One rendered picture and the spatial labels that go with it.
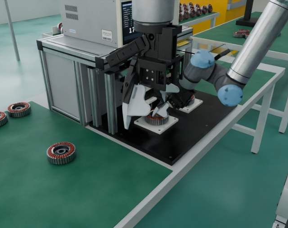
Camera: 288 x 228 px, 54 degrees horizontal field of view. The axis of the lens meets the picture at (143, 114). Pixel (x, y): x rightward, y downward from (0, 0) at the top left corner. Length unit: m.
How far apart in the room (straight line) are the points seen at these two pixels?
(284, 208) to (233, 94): 0.37
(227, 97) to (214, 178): 1.35
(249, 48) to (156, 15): 0.49
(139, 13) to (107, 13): 0.72
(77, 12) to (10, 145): 0.65
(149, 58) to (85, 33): 0.85
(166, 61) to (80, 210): 0.61
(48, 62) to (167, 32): 0.99
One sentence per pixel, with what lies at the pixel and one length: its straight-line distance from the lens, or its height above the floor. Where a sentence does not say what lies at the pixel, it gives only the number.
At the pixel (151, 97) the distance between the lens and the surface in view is 1.32.
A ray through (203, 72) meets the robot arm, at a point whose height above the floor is 1.09.
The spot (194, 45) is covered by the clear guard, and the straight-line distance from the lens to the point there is 1.48.
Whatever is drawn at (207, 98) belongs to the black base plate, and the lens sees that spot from 1.59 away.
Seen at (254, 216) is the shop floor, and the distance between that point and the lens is 2.05.
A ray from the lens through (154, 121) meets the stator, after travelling 1.27.
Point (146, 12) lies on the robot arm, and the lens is 0.50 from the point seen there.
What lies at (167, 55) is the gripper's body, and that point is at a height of 1.30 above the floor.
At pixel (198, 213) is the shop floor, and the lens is 1.97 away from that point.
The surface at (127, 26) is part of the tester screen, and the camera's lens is 1.22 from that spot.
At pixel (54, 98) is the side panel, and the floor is 0.82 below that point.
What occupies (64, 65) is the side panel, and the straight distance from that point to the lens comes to 1.33.
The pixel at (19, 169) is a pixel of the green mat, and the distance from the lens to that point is 1.19.
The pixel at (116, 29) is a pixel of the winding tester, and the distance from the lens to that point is 1.21.
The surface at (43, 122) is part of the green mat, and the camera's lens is 1.46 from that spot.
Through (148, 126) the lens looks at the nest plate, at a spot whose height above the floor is 0.78.
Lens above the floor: 1.46
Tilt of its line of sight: 29 degrees down
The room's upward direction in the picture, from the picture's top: straight up
